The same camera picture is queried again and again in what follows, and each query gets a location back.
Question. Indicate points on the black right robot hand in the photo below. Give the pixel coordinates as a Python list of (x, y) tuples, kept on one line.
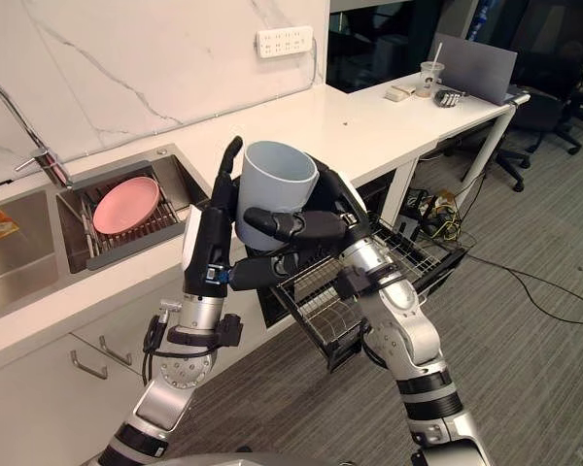
[(335, 194)]

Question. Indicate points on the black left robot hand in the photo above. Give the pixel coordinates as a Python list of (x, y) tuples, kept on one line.
[(208, 242)]

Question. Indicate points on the light blue cup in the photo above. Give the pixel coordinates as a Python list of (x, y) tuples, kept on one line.
[(272, 179)]

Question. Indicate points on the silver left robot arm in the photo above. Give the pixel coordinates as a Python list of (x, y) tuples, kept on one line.
[(187, 359)]

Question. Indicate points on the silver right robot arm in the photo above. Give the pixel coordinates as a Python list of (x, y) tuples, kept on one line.
[(413, 335)]

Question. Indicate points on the grey sink drying rack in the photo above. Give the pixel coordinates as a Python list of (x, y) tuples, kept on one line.
[(126, 247)]

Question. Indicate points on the clear plastic cup with straw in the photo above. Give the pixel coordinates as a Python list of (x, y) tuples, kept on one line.
[(428, 77)]

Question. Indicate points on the stainless steel sink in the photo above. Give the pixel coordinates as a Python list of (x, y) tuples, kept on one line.
[(14, 257)]

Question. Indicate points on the black floor power strip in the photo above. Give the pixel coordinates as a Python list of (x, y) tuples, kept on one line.
[(422, 209)]

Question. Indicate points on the pink plate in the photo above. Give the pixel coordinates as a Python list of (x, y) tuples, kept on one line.
[(124, 206)]

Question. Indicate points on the small white box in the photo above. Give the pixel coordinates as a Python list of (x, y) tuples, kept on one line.
[(399, 93)]

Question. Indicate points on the black remote with buttons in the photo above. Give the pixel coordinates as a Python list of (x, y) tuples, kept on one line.
[(449, 98)]

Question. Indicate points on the white table leg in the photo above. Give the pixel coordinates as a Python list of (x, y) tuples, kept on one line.
[(490, 141)]

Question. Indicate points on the grey open laptop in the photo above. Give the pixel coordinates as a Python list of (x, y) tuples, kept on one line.
[(476, 65)]

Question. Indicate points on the chrome kitchen faucet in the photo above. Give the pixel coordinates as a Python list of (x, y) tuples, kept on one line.
[(10, 104)]

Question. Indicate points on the white wall power strip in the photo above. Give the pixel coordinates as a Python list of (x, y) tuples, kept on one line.
[(284, 43)]

